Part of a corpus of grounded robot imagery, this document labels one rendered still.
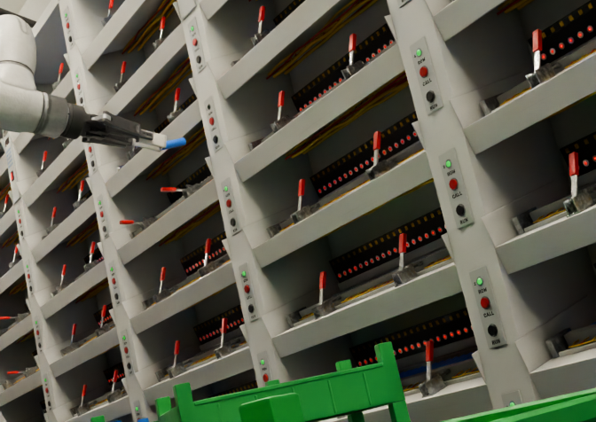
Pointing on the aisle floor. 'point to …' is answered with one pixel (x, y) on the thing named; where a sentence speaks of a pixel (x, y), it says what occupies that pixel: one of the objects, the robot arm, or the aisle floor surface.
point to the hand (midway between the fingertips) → (149, 140)
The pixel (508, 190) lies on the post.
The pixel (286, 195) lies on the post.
